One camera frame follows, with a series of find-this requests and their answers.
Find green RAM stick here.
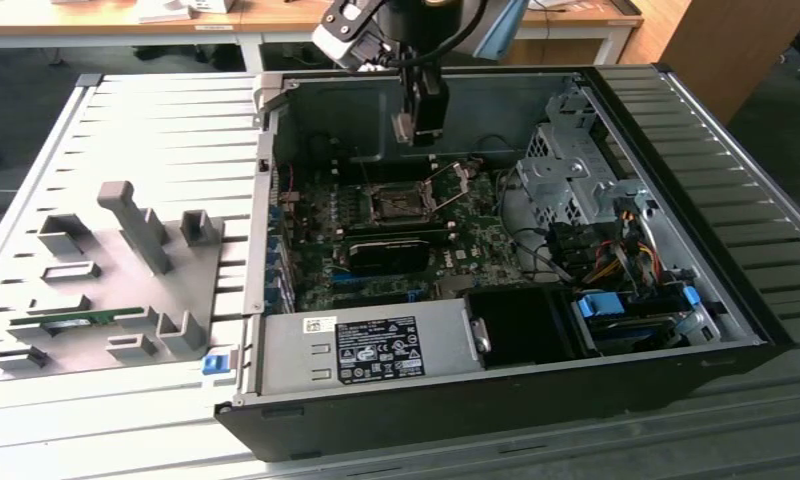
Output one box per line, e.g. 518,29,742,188
10,305,146,335

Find green motherboard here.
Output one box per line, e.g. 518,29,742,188
270,164,575,314

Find black power supply label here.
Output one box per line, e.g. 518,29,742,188
332,314,429,386

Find black PC case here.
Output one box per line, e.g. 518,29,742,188
212,63,799,464

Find yellow red power wires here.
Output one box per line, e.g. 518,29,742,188
591,212,663,284

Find wooden cabinet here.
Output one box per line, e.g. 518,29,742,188
619,0,800,126

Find metal drive cage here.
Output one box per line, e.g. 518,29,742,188
511,74,662,227

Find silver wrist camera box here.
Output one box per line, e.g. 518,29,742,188
311,0,406,74

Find blue disk carrier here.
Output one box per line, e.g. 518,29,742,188
571,291,627,322

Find white box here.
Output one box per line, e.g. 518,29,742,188
139,0,196,24

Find blue case latch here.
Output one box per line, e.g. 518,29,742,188
200,352,232,377

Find thick black tool cable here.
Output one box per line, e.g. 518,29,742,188
433,0,493,61

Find metal socket cover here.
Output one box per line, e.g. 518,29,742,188
423,162,475,219

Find black power connector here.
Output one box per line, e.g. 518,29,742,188
547,221,602,269

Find black plastic fan shroud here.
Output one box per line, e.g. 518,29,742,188
463,285,579,370

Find silver power supply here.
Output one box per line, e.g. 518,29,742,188
256,297,493,396

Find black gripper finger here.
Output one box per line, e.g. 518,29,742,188
399,51,422,118
414,78,451,148

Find grey parts rack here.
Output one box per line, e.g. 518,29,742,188
0,179,228,384

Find black graphics card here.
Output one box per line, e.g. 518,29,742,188
343,237,437,279

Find wooden desk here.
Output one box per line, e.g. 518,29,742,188
239,0,646,71
0,0,266,74

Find CPU socket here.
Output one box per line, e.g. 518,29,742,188
367,180,442,225

